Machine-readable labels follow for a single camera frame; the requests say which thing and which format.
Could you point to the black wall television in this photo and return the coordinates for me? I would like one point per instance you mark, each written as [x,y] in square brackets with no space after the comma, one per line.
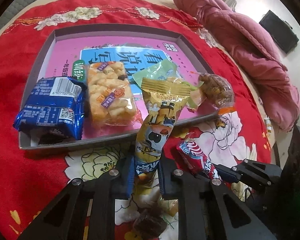
[281,32]

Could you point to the yellow cartoon snack packet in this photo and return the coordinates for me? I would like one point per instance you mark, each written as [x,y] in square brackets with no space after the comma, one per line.
[164,101]

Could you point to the small brown candy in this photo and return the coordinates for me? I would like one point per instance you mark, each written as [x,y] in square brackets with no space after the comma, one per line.
[149,226]

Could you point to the red floral blanket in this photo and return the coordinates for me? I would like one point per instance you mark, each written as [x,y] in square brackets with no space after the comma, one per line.
[29,180]

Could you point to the clear brown cookie packet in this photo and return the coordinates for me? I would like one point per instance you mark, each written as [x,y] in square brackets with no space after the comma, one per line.
[218,92]

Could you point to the blue chocolate pie packet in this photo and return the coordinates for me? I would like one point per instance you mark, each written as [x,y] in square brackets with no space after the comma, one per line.
[55,104]

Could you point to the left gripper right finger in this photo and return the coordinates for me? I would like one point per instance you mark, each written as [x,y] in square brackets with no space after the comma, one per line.
[208,209]

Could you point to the grey cardboard tray box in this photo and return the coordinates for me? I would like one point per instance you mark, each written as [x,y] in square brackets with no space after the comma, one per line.
[69,50]

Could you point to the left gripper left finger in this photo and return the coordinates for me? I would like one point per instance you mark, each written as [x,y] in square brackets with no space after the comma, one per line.
[85,209]

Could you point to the pink quilted comforter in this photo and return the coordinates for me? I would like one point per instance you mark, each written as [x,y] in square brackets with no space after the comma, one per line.
[253,49]

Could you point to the green snack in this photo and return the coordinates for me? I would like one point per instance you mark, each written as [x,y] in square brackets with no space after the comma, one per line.
[167,71]

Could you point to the rice crisp snack packet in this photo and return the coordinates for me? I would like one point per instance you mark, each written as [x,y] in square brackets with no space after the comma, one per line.
[111,100]

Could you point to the red cartoon snack packet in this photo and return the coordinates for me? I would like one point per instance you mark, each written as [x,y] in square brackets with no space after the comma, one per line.
[196,160]

